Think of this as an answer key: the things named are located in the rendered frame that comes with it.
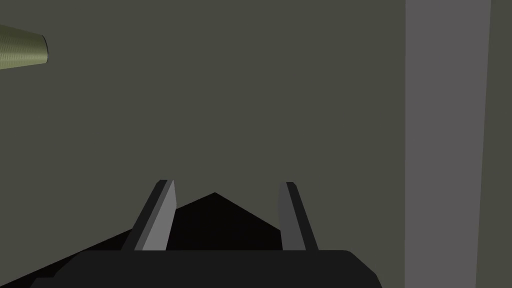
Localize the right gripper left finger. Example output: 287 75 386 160
121 179 177 252

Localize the olive green door handle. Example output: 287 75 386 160
0 24 49 71

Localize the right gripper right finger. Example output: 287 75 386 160
278 181 320 252

